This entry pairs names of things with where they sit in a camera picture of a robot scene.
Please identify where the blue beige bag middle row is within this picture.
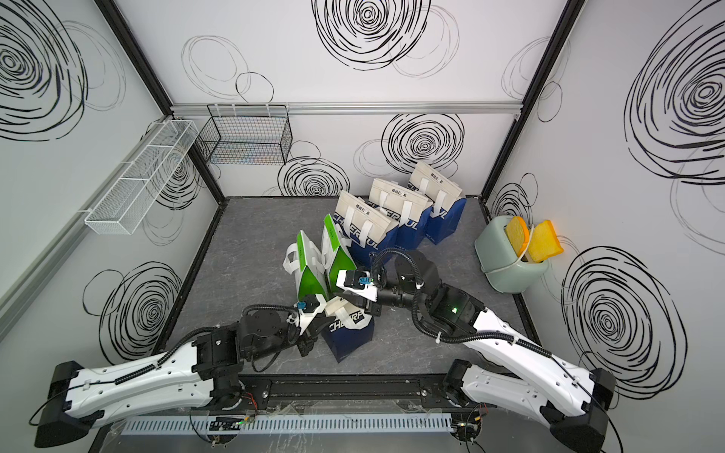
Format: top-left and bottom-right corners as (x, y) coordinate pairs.
(368, 179), (433, 250)

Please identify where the aluminium wall rail left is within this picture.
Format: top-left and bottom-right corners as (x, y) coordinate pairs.
(1, 114), (172, 341)

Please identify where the aluminium wall rail back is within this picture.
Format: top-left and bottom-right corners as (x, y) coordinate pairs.
(171, 101), (523, 117)

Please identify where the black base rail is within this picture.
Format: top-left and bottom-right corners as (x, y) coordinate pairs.
(240, 374), (478, 411)

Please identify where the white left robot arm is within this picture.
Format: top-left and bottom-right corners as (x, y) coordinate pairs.
(28, 302), (334, 448)

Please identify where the blue beige bag back row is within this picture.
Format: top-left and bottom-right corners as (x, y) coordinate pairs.
(408, 162), (466, 245)

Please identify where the black corner frame post right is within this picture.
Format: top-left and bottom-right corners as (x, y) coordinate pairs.
(481, 0), (585, 205)

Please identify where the green white bag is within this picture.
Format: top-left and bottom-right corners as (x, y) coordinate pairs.
(321, 214), (357, 293)
(282, 230), (330, 301)

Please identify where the blue beige takeout bag front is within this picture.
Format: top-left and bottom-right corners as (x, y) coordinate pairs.
(322, 296), (375, 362)

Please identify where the black corner frame post left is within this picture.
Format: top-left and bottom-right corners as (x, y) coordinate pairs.
(94, 0), (227, 208)

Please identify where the blue beige bag first row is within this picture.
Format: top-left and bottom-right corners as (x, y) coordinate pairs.
(332, 191), (398, 268)

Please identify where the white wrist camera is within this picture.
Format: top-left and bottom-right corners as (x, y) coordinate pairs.
(296, 294), (328, 335)
(336, 270), (379, 302)

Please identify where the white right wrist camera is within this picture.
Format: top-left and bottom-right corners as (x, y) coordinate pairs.
(336, 270), (379, 302)

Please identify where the black corner frame post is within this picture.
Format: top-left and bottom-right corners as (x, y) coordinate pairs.
(94, 0), (227, 208)
(481, 0), (585, 205)

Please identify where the aluminium wall rail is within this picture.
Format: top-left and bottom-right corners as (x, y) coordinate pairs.
(1, 114), (172, 341)
(171, 101), (523, 117)

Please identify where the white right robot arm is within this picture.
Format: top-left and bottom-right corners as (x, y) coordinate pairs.
(339, 248), (617, 452)

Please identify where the black wire basket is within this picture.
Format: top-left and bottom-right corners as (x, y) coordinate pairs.
(196, 104), (293, 166)

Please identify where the grey slotted cable duct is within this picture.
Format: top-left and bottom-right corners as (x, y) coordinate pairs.
(121, 413), (454, 437)

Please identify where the white wire shelf basket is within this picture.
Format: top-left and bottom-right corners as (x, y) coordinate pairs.
(84, 120), (198, 235)

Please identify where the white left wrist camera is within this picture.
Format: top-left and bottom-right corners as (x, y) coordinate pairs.
(296, 294), (328, 335)

